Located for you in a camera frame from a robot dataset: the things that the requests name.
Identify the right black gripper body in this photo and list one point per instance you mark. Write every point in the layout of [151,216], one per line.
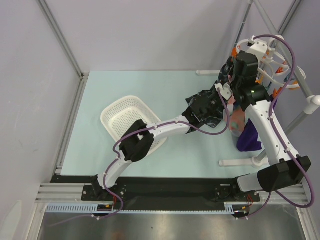
[231,69]

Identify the white round clip hanger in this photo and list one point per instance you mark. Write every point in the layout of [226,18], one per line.
[273,67]

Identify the pink green patterned sock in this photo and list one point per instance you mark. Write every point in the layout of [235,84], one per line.
[231,101]

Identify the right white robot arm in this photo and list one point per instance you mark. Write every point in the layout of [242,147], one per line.
[286,167]

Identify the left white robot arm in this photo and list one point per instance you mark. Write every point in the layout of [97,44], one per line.
[137,141]

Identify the dark patterned cloth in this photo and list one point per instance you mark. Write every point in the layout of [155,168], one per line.
[206,107]

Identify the purple cloth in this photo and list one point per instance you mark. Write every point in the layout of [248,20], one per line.
[249,139]

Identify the white perforated plastic basket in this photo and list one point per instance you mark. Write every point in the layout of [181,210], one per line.
[118,117]

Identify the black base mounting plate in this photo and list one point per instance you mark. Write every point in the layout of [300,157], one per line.
[173,193]

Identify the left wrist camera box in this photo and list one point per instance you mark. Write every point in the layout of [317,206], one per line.
[225,90]

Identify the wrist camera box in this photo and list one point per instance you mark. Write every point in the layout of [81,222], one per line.
[258,48]
[225,90]

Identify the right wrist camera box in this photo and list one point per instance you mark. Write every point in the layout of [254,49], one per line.
[258,48]

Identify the grey drying rack frame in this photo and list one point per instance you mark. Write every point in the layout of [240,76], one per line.
[313,100]

